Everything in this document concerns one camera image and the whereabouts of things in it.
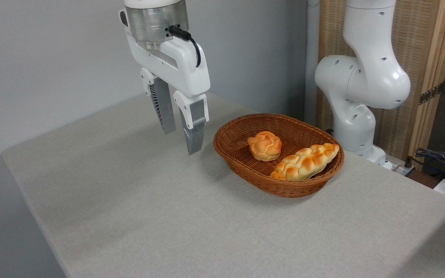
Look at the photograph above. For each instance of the brass screen hinge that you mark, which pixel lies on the brass screen hinge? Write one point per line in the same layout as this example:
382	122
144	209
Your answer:
431	94

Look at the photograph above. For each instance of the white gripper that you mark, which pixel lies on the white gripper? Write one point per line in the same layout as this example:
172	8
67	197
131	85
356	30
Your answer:
184	65

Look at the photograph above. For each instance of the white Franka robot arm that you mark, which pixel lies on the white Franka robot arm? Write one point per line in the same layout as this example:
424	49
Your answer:
365	73

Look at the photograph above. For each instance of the long braided bread loaf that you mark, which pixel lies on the long braided bread loaf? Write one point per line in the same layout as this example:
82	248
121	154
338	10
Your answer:
305	164

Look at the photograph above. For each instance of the brown oval wicker basket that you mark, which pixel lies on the brown oval wicker basket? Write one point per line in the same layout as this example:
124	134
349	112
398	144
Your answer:
242	162

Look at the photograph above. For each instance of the round golden bread roll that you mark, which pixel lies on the round golden bread roll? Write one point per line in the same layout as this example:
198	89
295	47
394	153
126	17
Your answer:
264	146

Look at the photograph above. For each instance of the grey tablecloth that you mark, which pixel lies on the grey tablecloth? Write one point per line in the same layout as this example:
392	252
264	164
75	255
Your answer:
129	212

